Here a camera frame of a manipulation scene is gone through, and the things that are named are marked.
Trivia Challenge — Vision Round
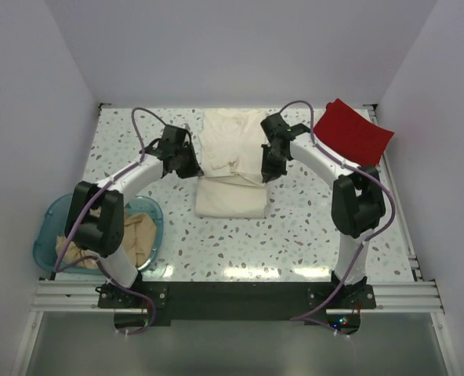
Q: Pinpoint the cream white t-shirt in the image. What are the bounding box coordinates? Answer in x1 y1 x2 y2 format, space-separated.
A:
195 109 267 219

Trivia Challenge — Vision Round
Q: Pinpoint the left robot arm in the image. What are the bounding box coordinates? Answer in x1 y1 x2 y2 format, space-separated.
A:
55 125 203 307

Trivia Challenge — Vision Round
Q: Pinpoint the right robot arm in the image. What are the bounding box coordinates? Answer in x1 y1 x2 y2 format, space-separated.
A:
260 113 386 308

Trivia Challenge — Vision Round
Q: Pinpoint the folded red t-shirt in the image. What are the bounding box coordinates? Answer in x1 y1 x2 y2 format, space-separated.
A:
314 99 394 166

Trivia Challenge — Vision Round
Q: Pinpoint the tan t-shirt in basket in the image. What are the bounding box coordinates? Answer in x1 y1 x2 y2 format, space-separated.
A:
56 210 157 271

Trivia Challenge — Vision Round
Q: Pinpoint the teal plastic basket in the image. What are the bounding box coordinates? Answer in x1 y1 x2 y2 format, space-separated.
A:
33 193 164 273

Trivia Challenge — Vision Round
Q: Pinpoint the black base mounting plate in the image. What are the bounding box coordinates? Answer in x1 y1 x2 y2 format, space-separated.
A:
95 282 377 328

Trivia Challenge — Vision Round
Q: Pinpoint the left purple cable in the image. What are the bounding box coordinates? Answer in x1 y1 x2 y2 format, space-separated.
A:
53 107 157 336

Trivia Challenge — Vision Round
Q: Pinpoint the aluminium frame rail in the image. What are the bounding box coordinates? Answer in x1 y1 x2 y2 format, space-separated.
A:
31 280 102 313

